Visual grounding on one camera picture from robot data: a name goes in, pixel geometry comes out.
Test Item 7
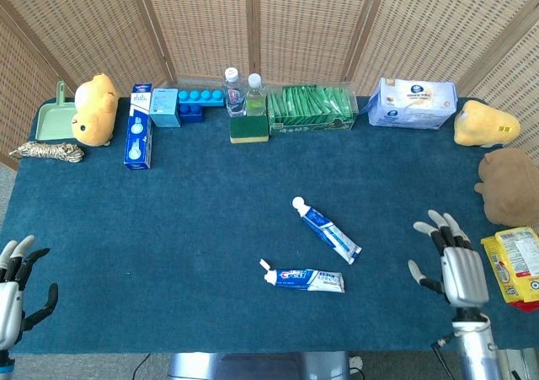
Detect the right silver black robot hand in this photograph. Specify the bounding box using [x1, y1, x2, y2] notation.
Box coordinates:
[407, 209, 490, 322]

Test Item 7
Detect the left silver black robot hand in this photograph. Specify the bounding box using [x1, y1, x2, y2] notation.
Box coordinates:
[0, 234, 59, 351]

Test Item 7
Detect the toothpaste tube small logo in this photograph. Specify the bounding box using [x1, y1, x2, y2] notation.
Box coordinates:
[291, 195, 363, 265]

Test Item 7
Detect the Crest toothpaste tube large logo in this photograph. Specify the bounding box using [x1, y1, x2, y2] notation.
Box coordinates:
[259, 259, 346, 294]

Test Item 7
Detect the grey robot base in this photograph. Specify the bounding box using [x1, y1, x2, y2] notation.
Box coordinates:
[167, 351, 351, 380]

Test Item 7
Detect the long blue toothpaste box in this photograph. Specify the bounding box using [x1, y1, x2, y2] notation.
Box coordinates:
[123, 83, 153, 171]

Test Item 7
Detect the yellow snack bag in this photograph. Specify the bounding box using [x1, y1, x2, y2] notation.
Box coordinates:
[480, 226, 539, 313]

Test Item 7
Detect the brown plush toy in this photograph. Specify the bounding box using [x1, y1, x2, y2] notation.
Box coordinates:
[474, 147, 539, 227]

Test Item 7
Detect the yellow plush toy with tag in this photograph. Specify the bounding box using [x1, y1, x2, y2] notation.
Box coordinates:
[453, 99, 522, 148]

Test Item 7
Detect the blue table carpet mat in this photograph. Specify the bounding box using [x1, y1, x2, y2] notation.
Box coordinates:
[0, 96, 539, 355]

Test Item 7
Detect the white blue tissue pack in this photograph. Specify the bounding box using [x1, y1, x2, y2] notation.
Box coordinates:
[366, 77, 459, 131]

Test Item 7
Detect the green plastic dustpan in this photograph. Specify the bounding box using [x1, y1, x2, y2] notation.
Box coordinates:
[35, 80, 79, 142]

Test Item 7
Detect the yellow chick plush toy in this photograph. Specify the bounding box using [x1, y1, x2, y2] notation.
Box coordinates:
[71, 72, 120, 147]

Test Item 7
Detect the green tea sachet box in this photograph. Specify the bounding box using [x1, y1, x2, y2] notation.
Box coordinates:
[267, 83, 360, 136]

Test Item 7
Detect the small light blue box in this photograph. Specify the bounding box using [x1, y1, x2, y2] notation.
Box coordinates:
[149, 88, 182, 129]

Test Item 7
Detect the green yellow sponge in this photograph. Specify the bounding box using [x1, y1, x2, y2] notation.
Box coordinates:
[229, 115, 270, 144]

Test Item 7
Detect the green drink bottle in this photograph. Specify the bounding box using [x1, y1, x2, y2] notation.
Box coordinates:
[245, 72, 268, 117]

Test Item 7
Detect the blue toy building block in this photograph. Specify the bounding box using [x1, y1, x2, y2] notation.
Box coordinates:
[177, 88, 226, 124]

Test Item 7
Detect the clear bottle pink label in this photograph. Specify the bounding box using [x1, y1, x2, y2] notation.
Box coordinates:
[222, 67, 247, 118]

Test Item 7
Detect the woven bamboo folding screen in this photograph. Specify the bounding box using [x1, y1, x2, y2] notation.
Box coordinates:
[0, 0, 539, 171]

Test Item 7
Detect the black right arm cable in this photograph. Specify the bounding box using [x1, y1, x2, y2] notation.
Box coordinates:
[431, 331, 464, 380]

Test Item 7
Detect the black floor cable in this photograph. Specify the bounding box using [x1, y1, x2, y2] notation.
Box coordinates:
[133, 353, 152, 380]

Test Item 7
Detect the coiled patterned rope bundle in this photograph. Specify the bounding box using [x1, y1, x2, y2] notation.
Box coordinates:
[8, 141, 85, 164]

